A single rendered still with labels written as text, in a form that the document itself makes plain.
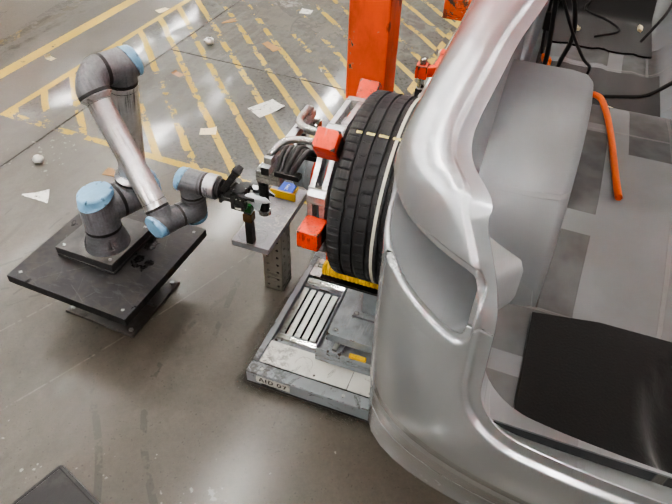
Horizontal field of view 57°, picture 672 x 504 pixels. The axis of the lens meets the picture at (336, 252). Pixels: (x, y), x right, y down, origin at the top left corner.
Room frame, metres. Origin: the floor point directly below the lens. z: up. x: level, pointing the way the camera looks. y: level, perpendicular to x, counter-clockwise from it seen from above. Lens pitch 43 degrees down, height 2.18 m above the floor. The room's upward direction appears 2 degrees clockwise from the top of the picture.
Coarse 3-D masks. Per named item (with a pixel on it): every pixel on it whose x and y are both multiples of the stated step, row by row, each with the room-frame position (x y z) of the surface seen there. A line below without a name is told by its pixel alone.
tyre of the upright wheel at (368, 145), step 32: (384, 96) 1.85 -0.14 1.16; (352, 128) 1.67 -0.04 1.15; (384, 128) 1.66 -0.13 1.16; (352, 160) 1.57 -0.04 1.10; (384, 160) 1.56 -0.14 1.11; (352, 192) 1.51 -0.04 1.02; (384, 192) 1.49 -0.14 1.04; (352, 224) 1.47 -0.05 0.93; (384, 224) 1.44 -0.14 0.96; (352, 256) 1.46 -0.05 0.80
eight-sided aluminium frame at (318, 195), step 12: (348, 108) 1.87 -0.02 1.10; (336, 120) 1.76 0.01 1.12; (348, 120) 1.76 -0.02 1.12; (336, 168) 1.65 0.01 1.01; (312, 180) 1.60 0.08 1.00; (324, 180) 1.59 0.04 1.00; (312, 192) 1.57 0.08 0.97; (324, 192) 1.56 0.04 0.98; (312, 204) 1.57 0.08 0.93; (324, 204) 1.55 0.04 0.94; (324, 216) 1.55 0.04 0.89; (324, 240) 1.55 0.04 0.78
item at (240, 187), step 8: (216, 184) 1.77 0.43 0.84; (240, 184) 1.77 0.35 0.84; (248, 184) 1.78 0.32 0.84; (216, 192) 1.75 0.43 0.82; (224, 192) 1.76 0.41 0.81; (232, 192) 1.73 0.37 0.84; (240, 192) 1.73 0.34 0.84; (248, 192) 1.77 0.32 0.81; (224, 200) 1.76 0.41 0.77; (232, 200) 1.73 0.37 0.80; (232, 208) 1.73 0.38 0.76; (240, 208) 1.73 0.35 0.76
